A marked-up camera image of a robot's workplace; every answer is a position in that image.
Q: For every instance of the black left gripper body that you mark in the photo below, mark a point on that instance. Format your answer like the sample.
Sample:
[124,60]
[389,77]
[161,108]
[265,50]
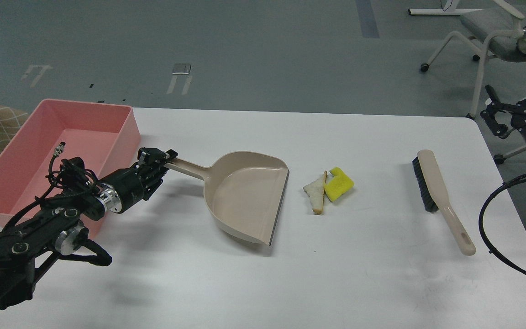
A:
[127,187]

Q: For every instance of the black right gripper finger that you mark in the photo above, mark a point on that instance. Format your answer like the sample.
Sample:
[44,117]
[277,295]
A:
[493,107]

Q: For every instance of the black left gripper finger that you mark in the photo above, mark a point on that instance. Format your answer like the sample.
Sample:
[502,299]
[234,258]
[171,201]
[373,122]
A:
[152,178]
[150,156]

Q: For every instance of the beige plastic dustpan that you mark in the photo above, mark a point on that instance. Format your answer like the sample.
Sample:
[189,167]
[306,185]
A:
[243,192]

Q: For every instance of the beige hand brush black bristles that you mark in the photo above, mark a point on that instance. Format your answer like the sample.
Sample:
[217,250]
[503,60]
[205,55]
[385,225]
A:
[433,192]

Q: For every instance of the yellow sponge piece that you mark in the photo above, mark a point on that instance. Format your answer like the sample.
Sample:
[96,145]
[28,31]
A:
[339,184]

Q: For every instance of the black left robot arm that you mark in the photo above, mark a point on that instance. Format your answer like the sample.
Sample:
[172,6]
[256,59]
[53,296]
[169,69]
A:
[51,227]

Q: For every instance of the pink plastic bin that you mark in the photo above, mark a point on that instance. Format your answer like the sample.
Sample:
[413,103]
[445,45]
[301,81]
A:
[104,136]

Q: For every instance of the grey white office chair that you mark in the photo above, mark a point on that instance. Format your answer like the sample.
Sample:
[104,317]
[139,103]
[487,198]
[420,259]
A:
[498,32]

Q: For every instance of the metal floor socket plate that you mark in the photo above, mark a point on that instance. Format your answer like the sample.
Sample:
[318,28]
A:
[181,69]

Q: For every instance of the white desk base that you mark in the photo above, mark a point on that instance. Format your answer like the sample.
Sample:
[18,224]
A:
[445,8]

